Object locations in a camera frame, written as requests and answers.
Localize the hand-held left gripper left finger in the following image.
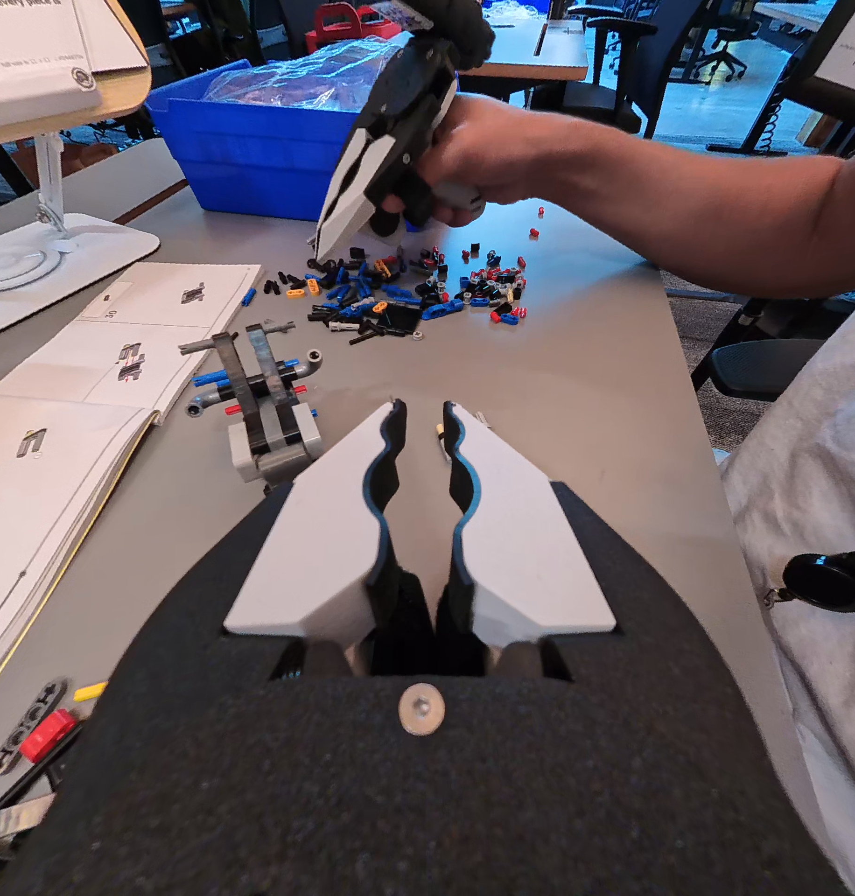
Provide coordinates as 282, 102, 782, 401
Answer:
223, 399, 409, 660

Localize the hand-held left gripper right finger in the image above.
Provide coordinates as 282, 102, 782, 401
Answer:
438, 401, 617, 652

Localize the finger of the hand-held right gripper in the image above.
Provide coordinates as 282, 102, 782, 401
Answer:
319, 133, 400, 260
314, 128, 370, 261

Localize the person's right forearm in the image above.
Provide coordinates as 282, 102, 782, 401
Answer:
575, 126, 855, 301

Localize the pile of small lego pins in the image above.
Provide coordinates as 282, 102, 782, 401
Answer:
261, 203, 549, 349

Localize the partly built lego model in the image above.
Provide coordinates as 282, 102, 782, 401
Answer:
179, 321, 325, 487

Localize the pile of loose lego pieces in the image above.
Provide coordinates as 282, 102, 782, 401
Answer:
0, 675, 85, 851

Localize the person's right hand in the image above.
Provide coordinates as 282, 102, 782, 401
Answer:
382, 94, 596, 228

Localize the blue plastic storage bin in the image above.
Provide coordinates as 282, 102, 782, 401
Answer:
146, 59, 372, 223

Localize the red plastic basket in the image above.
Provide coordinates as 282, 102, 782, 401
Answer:
305, 2, 395, 51

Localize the clear plastic bag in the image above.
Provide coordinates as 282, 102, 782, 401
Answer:
203, 38, 402, 114

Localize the black office chair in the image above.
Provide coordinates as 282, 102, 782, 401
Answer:
690, 0, 750, 84
531, 0, 670, 140
691, 297, 829, 405

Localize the white instruction booklet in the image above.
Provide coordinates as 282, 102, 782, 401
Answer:
0, 262, 262, 701

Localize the white tablet stand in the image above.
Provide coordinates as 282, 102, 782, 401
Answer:
0, 133, 161, 342

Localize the framed black white marker poster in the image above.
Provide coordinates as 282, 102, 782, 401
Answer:
778, 0, 855, 106

